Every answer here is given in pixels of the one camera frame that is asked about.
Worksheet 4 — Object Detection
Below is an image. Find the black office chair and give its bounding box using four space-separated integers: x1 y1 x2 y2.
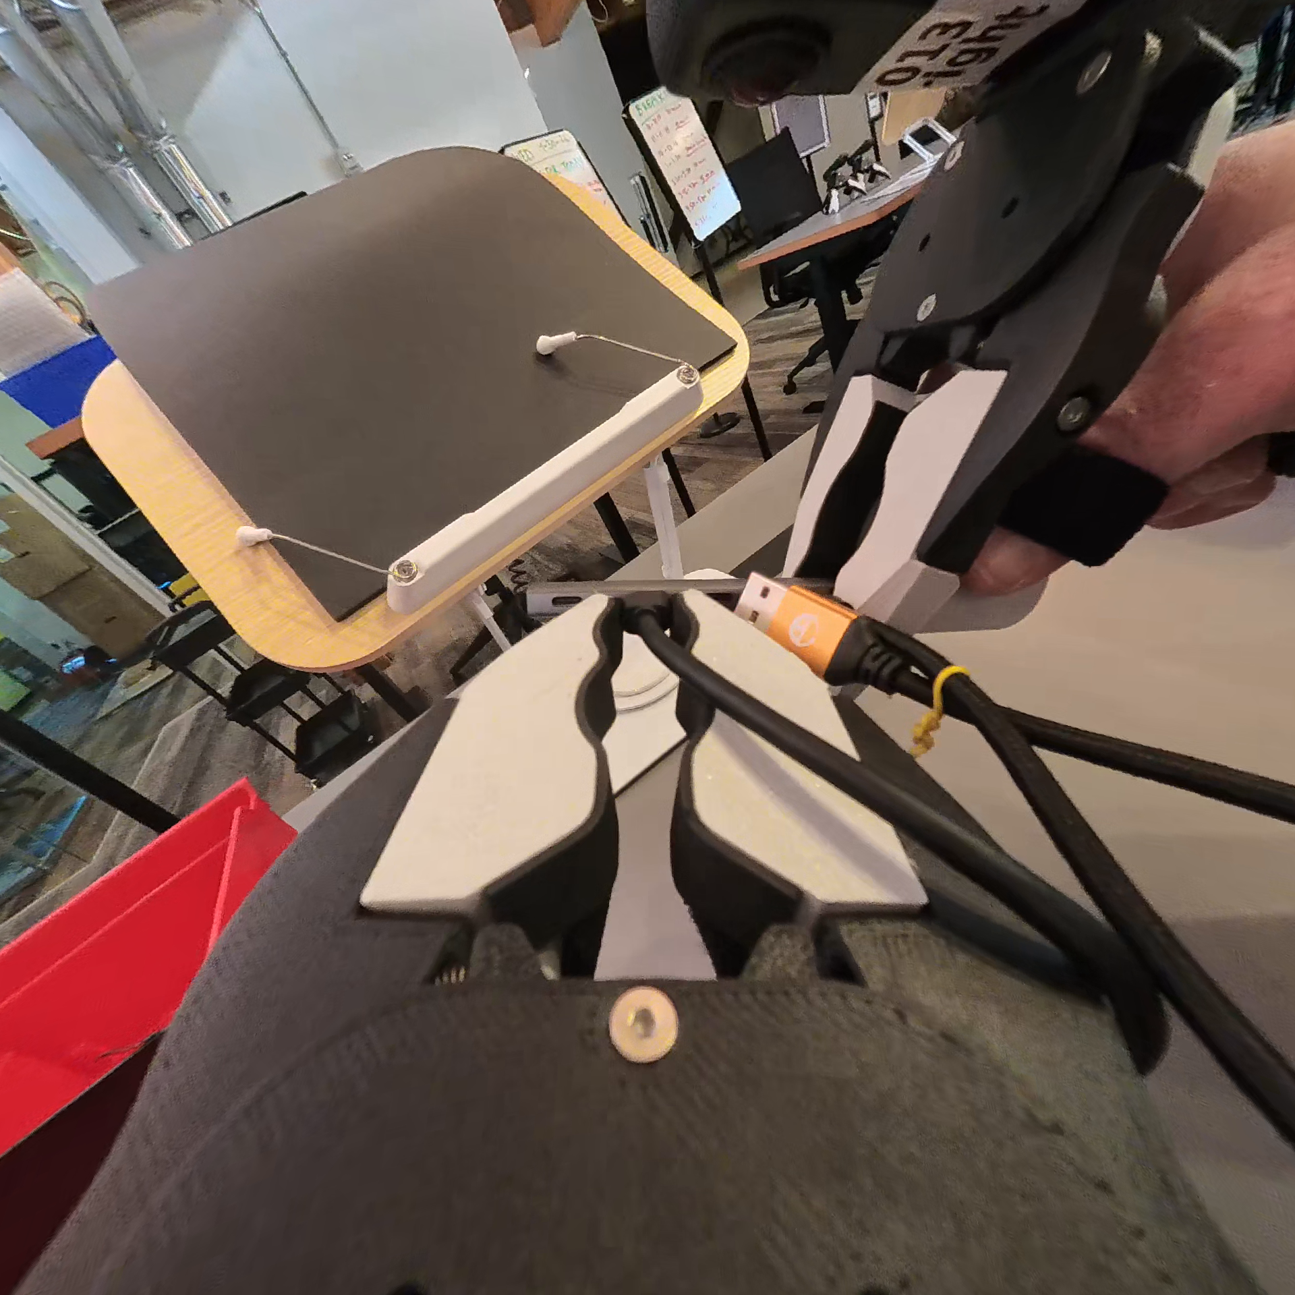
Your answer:
726 127 846 311

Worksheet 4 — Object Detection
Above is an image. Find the black cable with orange plugs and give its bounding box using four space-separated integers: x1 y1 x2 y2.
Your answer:
731 573 1295 1148

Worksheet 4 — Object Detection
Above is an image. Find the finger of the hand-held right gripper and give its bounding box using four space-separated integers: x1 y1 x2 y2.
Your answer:
835 368 1010 631
783 365 954 591

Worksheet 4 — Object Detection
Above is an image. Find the person's right hand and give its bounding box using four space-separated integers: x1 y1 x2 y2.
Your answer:
959 119 1295 599

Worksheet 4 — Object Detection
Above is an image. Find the grey usb hub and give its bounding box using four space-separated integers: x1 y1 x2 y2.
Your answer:
524 570 843 622

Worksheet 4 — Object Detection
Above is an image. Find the black usb cable with strap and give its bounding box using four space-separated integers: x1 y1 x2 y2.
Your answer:
615 596 1171 1077

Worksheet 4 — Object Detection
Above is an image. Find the white ledge bar with wires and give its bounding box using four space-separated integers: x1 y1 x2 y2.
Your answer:
233 331 704 617

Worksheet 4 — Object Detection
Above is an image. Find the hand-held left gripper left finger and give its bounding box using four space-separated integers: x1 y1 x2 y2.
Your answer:
356 594 623 958

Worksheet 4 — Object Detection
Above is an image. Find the black sheet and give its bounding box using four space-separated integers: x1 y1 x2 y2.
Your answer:
86 147 738 622

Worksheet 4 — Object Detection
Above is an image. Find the whiteboard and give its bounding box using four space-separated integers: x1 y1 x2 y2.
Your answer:
501 129 630 220
620 87 744 244

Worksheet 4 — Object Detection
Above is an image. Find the yellow twist tie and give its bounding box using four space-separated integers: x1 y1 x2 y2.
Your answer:
908 664 973 761

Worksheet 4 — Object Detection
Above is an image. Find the red plastic bin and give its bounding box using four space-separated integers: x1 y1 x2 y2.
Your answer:
0 778 297 1295

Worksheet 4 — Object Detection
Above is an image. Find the black wire rack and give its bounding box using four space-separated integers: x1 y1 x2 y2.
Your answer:
142 602 390 784

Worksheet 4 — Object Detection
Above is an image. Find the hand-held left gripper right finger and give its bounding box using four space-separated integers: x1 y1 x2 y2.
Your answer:
667 588 928 980

